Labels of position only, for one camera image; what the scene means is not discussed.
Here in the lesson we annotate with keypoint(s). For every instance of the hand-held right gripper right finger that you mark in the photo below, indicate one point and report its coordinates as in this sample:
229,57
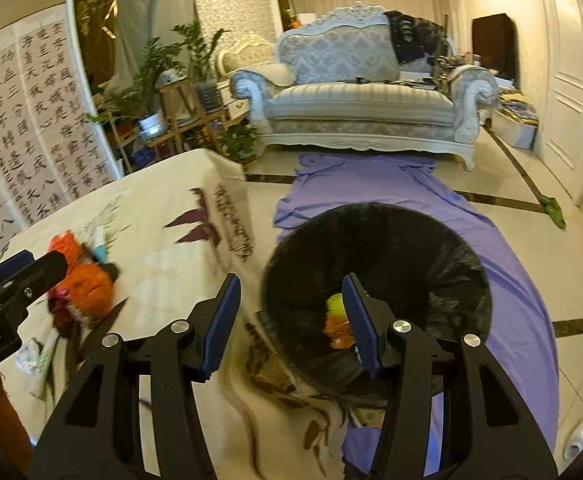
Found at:
361,325

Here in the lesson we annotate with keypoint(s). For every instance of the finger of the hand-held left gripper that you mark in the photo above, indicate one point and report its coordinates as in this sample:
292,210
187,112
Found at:
9,265
36,275

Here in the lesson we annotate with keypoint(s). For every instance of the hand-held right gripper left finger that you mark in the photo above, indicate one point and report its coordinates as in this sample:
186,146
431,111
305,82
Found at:
221,325

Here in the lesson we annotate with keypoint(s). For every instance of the orange pompom toy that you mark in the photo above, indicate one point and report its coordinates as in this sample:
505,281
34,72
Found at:
84,290

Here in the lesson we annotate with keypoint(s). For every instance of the black lined trash bin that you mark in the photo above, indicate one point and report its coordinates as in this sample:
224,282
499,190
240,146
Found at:
411,270

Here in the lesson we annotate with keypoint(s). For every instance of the person's left forearm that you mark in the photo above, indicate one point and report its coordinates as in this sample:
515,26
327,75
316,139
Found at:
1,420

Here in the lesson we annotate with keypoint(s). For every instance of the orange wrapper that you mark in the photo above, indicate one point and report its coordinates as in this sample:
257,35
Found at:
345,332

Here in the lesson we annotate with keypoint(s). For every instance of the yellow green wrapper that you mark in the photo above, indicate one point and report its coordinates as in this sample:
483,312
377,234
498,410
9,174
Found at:
335,305

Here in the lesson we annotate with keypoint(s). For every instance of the crumpled white paper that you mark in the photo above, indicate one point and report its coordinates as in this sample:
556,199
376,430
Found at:
31,357

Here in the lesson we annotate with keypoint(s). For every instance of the teal and white tube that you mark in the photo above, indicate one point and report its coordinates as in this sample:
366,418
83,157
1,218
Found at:
100,245

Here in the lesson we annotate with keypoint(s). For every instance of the leaf printed tablecloth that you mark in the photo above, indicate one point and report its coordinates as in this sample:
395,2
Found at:
171,270

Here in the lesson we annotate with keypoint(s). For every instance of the black bar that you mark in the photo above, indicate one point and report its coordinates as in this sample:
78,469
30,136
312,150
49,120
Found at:
111,271

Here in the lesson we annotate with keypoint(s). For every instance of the purple floor cloth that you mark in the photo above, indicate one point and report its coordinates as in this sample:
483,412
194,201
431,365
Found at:
371,185

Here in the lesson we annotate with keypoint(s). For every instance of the small floor plant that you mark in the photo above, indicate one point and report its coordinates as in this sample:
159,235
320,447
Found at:
239,140

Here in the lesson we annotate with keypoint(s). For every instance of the plant in white pot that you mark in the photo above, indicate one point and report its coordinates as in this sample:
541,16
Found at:
146,122

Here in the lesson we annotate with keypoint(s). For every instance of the wooden plant stand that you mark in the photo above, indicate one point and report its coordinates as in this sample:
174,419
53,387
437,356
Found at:
174,110

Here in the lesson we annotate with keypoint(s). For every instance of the grey ornate sofa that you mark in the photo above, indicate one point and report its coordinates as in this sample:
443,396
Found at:
351,105

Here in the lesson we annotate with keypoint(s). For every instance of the white drawer cabinet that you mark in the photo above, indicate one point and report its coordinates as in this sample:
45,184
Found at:
236,105

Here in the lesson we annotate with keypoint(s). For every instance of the green cloth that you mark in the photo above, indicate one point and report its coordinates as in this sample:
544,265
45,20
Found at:
554,210

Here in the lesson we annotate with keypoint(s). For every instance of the white plastic bottle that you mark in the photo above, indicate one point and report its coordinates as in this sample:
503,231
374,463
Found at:
582,437

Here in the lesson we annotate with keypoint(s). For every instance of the box of papers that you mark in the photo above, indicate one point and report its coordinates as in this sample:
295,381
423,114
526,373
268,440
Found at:
519,120

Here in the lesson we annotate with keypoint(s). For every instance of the patterned dark cloth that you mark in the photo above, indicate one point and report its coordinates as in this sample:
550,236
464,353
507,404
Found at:
451,67

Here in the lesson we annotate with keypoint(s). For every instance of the ornate armchair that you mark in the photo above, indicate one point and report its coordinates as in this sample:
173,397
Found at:
244,52

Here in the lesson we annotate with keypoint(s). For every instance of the tall potted plant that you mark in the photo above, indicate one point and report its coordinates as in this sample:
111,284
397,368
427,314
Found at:
191,47

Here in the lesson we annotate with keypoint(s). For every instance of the grey curtain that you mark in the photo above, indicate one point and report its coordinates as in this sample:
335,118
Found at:
156,10

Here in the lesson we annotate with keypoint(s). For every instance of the black clothing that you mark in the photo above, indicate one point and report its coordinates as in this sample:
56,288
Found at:
416,35

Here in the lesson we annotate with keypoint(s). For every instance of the dark wooden cabinet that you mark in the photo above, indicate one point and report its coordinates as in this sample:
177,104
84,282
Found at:
494,45

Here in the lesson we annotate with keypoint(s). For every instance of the white door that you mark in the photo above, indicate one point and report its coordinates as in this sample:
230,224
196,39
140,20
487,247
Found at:
569,75

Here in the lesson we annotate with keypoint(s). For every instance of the calligraphy wall poster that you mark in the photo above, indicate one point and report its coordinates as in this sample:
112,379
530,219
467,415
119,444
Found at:
31,125

